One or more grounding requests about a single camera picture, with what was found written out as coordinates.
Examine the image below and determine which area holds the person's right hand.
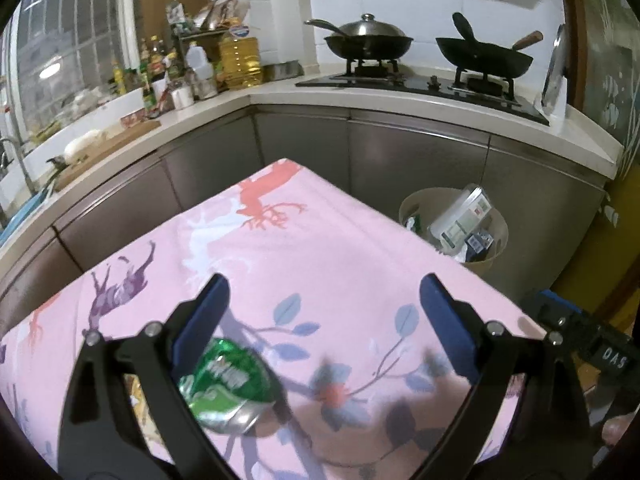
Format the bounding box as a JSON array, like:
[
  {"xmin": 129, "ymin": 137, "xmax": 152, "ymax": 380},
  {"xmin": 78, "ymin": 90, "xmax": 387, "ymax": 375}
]
[{"xmin": 602, "ymin": 412, "xmax": 632, "ymax": 444}]

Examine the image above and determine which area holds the white kitchen countertop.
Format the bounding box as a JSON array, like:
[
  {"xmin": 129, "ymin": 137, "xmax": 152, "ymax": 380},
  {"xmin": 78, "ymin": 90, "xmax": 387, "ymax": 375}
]
[{"xmin": 0, "ymin": 76, "xmax": 626, "ymax": 261}]

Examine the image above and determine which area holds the white plastic bottle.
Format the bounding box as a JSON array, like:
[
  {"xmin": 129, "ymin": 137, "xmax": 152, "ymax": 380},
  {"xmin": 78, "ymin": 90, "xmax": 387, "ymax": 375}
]
[{"xmin": 186, "ymin": 42, "xmax": 217, "ymax": 82}]

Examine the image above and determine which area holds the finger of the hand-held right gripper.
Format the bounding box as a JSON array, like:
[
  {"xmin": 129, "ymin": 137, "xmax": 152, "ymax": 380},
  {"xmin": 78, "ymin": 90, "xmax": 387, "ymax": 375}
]
[{"xmin": 536, "ymin": 291, "xmax": 584, "ymax": 334}]

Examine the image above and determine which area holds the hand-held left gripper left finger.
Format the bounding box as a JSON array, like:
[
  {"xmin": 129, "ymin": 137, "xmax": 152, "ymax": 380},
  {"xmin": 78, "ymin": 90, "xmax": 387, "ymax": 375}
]
[{"xmin": 57, "ymin": 274, "xmax": 236, "ymax": 480}]

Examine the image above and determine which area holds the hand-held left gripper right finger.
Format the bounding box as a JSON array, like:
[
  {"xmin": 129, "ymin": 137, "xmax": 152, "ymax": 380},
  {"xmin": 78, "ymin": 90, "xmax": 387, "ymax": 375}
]
[{"xmin": 410, "ymin": 274, "xmax": 594, "ymax": 480}]

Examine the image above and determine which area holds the steel faucet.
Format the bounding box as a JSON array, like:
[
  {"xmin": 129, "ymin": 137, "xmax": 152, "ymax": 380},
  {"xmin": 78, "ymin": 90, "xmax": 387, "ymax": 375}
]
[{"xmin": 0, "ymin": 136, "xmax": 37, "ymax": 197}]

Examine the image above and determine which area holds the white radish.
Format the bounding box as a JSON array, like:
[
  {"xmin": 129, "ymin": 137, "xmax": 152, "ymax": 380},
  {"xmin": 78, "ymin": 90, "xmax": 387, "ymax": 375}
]
[{"xmin": 64, "ymin": 130, "xmax": 109, "ymax": 162}]

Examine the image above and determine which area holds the beige plastic trash bin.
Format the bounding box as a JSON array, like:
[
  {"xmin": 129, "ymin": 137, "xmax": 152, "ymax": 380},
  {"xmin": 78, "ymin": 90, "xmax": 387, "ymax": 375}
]
[{"xmin": 398, "ymin": 186, "xmax": 510, "ymax": 276}]

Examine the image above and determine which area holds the wooden cutting board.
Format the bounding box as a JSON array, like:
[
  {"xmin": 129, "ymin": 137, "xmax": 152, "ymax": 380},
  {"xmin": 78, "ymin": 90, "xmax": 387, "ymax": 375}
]
[{"xmin": 51, "ymin": 120, "xmax": 164, "ymax": 192}]

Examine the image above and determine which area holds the black spatula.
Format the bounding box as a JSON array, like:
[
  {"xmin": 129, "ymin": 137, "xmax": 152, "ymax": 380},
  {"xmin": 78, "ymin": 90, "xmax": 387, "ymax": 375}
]
[{"xmin": 452, "ymin": 12, "xmax": 477, "ymax": 44}]

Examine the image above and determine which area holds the blue packet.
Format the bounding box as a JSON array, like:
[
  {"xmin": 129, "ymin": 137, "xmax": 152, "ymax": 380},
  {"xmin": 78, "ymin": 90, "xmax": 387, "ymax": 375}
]
[{"xmin": 464, "ymin": 230, "xmax": 494, "ymax": 264}]

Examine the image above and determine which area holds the yellow food wrapper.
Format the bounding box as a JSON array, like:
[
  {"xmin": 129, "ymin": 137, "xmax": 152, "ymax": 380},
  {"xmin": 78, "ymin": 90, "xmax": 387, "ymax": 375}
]
[{"xmin": 126, "ymin": 374, "xmax": 167, "ymax": 443}]

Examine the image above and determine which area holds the crushed green drink can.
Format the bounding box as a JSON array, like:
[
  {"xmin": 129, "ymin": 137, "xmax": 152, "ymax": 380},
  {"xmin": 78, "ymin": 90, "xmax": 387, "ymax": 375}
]
[{"xmin": 177, "ymin": 337, "xmax": 287, "ymax": 436}]

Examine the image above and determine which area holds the pink printed tablecloth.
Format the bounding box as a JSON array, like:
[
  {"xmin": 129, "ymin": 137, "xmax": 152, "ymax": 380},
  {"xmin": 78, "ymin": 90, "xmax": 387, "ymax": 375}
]
[{"xmin": 0, "ymin": 157, "xmax": 548, "ymax": 480}]

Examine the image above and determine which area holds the black gas stove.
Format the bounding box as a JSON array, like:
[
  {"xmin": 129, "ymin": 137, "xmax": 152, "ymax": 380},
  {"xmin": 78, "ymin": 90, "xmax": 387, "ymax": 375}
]
[{"xmin": 295, "ymin": 57, "xmax": 551, "ymax": 127}]

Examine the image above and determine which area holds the grey kitchen cabinet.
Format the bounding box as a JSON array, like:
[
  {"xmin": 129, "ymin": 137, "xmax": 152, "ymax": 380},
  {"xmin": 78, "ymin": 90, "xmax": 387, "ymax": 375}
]
[{"xmin": 0, "ymin": 105, "xmax": 617, "ymax": 341}]

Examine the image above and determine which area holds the large yellow oil bottle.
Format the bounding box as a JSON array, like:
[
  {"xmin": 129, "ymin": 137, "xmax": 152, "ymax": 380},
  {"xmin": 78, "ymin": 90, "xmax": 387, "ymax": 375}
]
[{"xmin": 218, "ymin": 25, "xmax": 265, "ymax": 92}]

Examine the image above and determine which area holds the row of sauce bottles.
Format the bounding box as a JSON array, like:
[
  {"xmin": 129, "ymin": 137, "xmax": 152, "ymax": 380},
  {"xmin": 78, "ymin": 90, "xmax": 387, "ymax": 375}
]
[{"xmin": 111, "ymin": 35, "xmax": 182, "ymax": 112}]

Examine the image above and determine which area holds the black wok with steel lid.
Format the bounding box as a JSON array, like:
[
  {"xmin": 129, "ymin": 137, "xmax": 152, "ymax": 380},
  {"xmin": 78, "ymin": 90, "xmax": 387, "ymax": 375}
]
[{"xmin": 304, "ymin": 13, "xmax": 415, "ymax": 60}]

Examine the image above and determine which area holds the clear plastic food box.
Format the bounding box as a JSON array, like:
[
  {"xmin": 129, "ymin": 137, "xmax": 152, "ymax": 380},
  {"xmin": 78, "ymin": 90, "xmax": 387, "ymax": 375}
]
[{"xmin": 429, "ymin": 183, "xmax": 494, "ymax": 254}]

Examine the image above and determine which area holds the steel rectangular container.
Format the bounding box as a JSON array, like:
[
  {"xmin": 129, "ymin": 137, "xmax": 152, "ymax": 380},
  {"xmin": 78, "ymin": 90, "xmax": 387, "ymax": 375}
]
[{"xmin": 264, "ymin": 60, "xmax": 304, "ymax": 81}]

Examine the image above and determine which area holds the black frying pan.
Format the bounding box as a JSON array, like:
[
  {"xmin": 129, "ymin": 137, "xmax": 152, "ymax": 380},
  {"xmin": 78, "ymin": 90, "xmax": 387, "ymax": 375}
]
[{"xmin": 435, "ymin": 30, "xmax": 545, "ymax": 81}]

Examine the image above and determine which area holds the rack of snack bags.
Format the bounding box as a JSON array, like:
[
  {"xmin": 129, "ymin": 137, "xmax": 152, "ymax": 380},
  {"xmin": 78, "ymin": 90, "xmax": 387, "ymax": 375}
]
[{"xmin": 166, "ymin": 0, "xmax": 252, "ymax": 37}]

